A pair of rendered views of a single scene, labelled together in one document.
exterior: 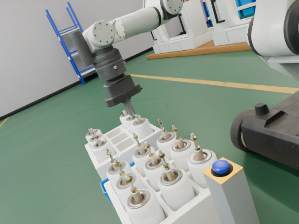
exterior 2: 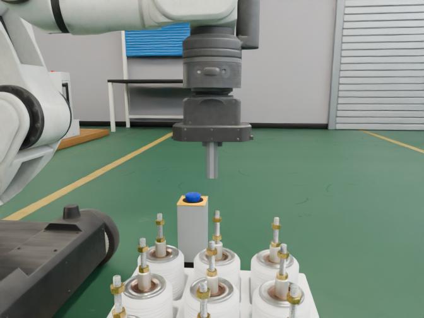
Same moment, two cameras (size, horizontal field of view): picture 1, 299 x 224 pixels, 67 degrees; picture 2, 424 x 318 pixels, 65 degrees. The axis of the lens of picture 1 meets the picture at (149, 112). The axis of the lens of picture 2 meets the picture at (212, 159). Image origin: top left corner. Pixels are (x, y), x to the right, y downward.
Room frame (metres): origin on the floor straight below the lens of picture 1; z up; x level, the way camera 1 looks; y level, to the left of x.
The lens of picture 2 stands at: (1.18, 0.25, 0.59)
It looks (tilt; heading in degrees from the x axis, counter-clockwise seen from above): 11 degrees down; 203
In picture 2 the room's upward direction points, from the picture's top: straight up
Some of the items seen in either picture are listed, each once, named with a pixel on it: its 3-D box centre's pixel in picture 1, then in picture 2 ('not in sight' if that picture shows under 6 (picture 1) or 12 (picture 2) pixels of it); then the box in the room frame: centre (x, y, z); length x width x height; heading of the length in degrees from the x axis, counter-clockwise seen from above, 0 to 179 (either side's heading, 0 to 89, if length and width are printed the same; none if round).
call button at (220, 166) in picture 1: (221, 167); (192, 197); (0.46, -0.11, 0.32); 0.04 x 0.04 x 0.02
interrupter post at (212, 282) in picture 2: (153, 159); (211, 282); (0.71, 0.05, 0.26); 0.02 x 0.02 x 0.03
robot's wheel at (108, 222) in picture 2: not in sight; (89, 238); (0.38, -0.54, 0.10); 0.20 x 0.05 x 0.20; 106
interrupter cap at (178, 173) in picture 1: (171, 176); (216, 256); (0.60, 0.02, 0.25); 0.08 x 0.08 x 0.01
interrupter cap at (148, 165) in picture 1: (155, 162); (211, 289); (0.71, 0.05, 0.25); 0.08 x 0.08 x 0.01
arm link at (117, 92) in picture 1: (117, 81); (212, 100); (0.71, 0.05, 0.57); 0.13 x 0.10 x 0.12; 112
